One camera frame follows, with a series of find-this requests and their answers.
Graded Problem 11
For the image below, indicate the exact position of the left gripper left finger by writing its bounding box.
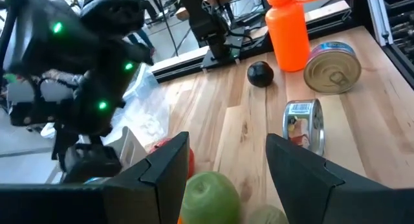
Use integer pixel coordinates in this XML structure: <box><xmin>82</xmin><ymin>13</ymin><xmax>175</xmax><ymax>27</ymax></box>
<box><xmin>0</xmin><ymin>131</ymin><xmax>191</xmax><ymax>224</ymax></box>

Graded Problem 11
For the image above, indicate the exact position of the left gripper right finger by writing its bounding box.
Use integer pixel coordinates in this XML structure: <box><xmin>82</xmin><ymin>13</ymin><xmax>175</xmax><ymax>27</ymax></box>
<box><xmin>265</xmin><ymin>133</ymin><xmax>414</xmax><ymax>224</ymax></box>

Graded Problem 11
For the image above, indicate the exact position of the bright red round fruit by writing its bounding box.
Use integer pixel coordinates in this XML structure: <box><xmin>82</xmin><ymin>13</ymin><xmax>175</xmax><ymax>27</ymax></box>
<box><xmin>149</xmin><ymin>137</ymin><xmax>196</xmax><ymax>180</ymax></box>

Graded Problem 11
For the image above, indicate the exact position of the green apple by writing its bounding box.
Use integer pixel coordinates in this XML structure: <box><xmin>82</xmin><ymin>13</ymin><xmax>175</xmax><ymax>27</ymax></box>
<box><xmin>180</xmin><ymin>171</ymin><xmax>243</xmax><ymax>224</ymax></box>

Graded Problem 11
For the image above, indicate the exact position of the silver pull-tab food can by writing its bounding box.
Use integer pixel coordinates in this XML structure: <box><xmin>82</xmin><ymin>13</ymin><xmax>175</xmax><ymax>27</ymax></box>
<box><xmin>282</xmin><ymin>98</ymin><xmax>325</xmax><ymax>157</ymax></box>

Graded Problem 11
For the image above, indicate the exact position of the blue pink label can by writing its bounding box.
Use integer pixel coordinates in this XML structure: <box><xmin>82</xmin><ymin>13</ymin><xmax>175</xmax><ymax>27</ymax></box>
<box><xmin>303</xmin><ymin>41</ymin><xmax>362</xmax><ymax>95</ymax></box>

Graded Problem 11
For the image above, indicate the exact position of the orange plastic bottle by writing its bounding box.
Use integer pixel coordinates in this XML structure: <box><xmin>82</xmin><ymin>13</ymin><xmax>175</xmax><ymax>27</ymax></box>
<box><xmin>264</xmin><ymin>0</ymin><xmax>358</xmax><ymax>73</ymax></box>

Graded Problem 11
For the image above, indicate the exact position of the light grey plastic bin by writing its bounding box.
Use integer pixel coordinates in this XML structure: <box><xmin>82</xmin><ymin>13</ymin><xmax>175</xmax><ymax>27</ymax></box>
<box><xmin>102</xmin><ymin>126</ymin><xmax>149</xmax><ymax>178</ymax></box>

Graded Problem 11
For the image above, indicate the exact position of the large clear plastic bin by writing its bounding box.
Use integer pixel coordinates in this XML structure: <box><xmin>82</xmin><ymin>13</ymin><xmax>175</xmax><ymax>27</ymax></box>
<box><xmin>120</xmin><ymin>62</ymin><xmax>172</xmax><ymax>144</ymax></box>

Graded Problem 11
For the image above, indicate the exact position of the black round fruit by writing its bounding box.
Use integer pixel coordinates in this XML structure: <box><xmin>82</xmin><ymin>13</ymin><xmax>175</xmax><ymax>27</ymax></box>
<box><xmin>246</xmin><ymin>60</ymin><xmax>275</xmax><ymax>88</ymax></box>

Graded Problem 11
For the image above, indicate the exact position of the person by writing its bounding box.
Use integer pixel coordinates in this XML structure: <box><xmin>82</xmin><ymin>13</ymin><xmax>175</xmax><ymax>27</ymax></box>
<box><xmin>126</xmin><ymin>27</ymin><xmax>157</xmax><ymax>58</ymax></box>

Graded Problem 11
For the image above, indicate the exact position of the silver aluminium bar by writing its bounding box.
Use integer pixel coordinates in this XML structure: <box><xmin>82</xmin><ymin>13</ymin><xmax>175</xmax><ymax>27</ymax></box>
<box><xmin>365</xmin><ymin>0</ymin><xmax>393</xmax><ymax>47</ymax></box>

